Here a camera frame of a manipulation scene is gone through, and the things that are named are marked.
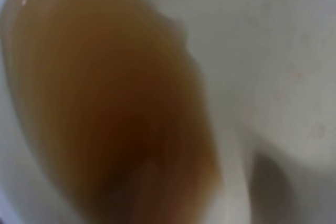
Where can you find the pale green plastic cup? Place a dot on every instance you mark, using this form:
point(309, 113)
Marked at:
point(168, 111)

